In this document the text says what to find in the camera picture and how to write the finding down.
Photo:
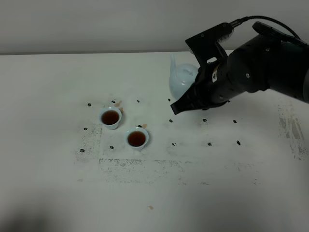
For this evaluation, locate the light blue porcelain teapot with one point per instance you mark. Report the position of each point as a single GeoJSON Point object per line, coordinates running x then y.
{"type": "Point", "coordinates": [181, 77]}

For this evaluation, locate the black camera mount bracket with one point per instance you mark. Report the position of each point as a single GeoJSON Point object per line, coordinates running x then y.
{"type": "Point", "coordinates": [206, 47]}

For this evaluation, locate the light blue teacup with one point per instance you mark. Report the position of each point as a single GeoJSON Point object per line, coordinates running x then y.
{"type": "Point", "coordinates": [110, 117]}
{"type": "Point", "coordinates": [137, 138]}

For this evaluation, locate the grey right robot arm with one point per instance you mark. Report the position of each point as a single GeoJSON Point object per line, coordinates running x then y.
{"type": "Point", "coordinates": [271, 60]}

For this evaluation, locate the light blue teacup rear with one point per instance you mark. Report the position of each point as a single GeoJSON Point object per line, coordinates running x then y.
{"type": "Point", "coordinates": [110, 117]}

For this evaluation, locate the light blue teacup front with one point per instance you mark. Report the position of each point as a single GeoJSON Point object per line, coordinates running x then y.
{"type": "Point", "coordinates": [137, 138]}

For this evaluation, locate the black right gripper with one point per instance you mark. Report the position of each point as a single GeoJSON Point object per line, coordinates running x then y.
{"type": "Point", "coordinates": [260, 64]}

